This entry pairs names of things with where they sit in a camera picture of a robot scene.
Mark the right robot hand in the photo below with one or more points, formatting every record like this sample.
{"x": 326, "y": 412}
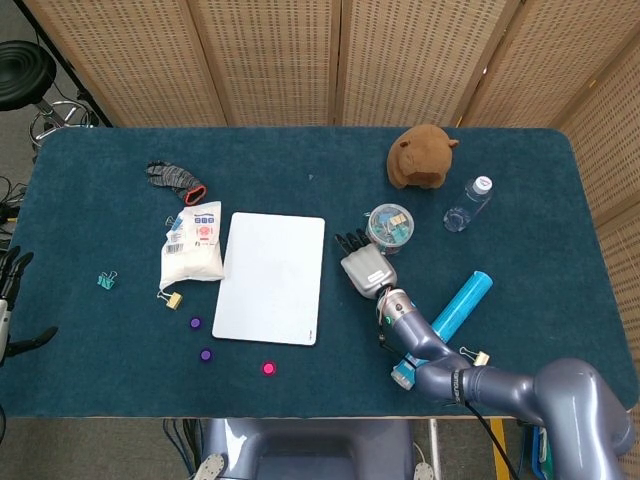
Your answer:
{"x": 367, "y": 270}

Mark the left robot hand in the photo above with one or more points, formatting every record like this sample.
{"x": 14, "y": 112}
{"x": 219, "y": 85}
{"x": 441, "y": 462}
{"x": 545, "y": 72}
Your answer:
{"x": 4, "y": 325}

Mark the pink round magnet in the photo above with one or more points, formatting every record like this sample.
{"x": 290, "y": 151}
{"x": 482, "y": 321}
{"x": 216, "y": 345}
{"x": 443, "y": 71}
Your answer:
{"x": 268, "y": 369}

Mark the purple round magnet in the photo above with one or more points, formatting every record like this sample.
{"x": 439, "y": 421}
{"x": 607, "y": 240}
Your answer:
{"x": 205, "y": 355}
{"x": 195, "y": 323}

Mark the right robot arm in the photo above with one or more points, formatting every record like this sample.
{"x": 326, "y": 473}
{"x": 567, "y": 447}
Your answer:
{"x": 500, "y": 385}

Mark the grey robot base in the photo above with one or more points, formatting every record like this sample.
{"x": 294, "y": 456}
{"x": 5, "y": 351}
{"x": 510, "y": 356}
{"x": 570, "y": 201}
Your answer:
{"x": 310, "y": 450}

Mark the green binder clip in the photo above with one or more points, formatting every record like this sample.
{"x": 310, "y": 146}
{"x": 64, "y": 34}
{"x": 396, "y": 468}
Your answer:
{"x": 106, "y": 282}

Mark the yellow binder clip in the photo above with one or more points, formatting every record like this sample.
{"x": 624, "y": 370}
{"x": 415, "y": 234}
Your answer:
{"x": 175, "y": 300}
{"x": 482, "y": 358}

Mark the clear jar of binder clips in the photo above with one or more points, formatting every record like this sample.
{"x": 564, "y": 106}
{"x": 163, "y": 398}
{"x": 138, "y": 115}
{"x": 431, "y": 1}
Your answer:
{"x": 392, "y": 222}

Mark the white magnetic board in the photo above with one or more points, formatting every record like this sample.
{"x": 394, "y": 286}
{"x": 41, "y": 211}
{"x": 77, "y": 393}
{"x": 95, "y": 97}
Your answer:
{"x": 270, "y": 280}

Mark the blue cling film roll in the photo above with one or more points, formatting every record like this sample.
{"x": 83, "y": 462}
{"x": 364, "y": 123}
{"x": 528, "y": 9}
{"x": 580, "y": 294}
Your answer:
{"x": 460, "y": 305}

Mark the clear plastic water bottle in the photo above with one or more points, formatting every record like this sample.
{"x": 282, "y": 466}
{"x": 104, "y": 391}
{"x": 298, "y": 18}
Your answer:
{"x": 467, "y": 205}

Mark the brown capybara plush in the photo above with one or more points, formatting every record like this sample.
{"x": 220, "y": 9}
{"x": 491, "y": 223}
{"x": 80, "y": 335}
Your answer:
{"x": 420, "y": 155}

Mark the blue table mat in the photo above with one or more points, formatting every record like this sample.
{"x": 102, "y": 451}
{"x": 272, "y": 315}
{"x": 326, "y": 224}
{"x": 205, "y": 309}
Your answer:
{"x": 310, "y": 150}

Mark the white powder bag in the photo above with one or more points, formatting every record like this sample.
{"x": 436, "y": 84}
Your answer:
{"x": 192, "y": 260}

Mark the grey knit glove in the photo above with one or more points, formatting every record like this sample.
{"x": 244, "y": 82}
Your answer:
{"x": 172, "y": 176}

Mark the blue plastic crate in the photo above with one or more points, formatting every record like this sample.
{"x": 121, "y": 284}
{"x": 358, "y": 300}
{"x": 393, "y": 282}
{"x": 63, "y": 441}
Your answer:
{"x": 537, "y": 450}

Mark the black round stool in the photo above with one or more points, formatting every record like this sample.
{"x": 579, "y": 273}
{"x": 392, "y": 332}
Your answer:
{"x": 20, "y": 75}

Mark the black metal pole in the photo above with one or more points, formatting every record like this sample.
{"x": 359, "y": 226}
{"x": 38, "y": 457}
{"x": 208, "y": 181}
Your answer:
{"x": 62, "y": 62}

